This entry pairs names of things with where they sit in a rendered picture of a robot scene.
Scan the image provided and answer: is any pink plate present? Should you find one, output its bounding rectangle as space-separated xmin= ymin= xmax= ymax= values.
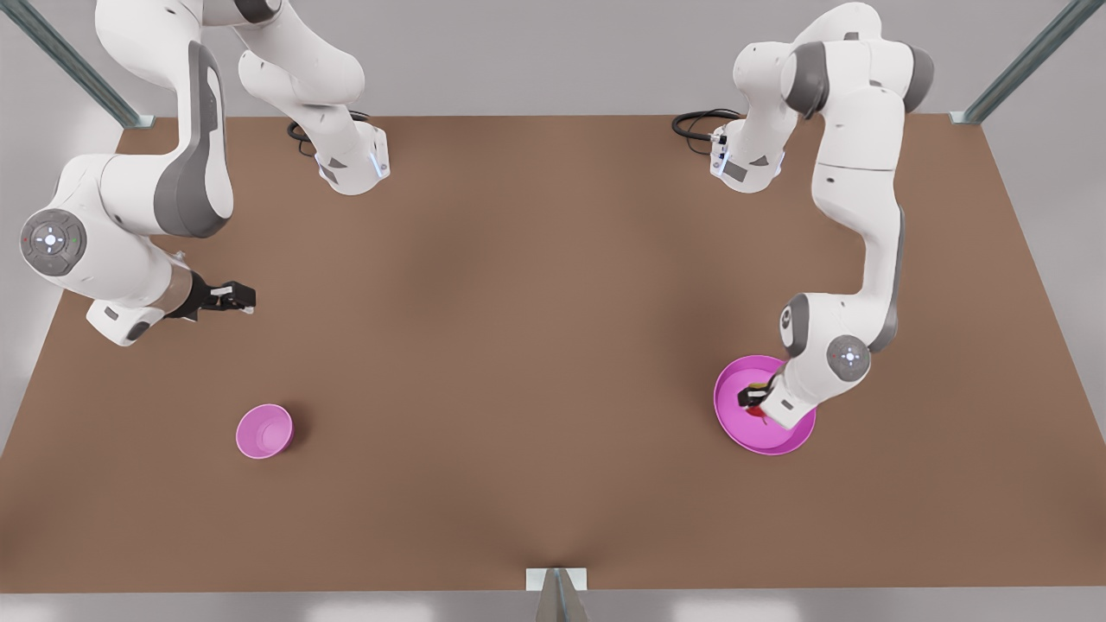
xmin=714 ymin=355 xmax=817 ymax=456

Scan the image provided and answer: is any pink bowl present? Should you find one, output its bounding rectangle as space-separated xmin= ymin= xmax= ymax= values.
xmin=236 ymin=403 xmax=295 ymax=460

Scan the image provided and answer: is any black cable loop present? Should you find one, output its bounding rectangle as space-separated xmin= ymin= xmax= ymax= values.
xmin=287 ymin=110 xmax=372 ymax=159
xmin=671 ymin=109 xmax=744 ymax=157

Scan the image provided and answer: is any silver frame post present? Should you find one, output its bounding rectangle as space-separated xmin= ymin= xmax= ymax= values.
xmin=949 ymin=0 xmax=1106 ymax=125
xmin=526 ymin=568 xmax=589 ymax=622
xmin=0 ymin=0 xmax=156 ymax=129

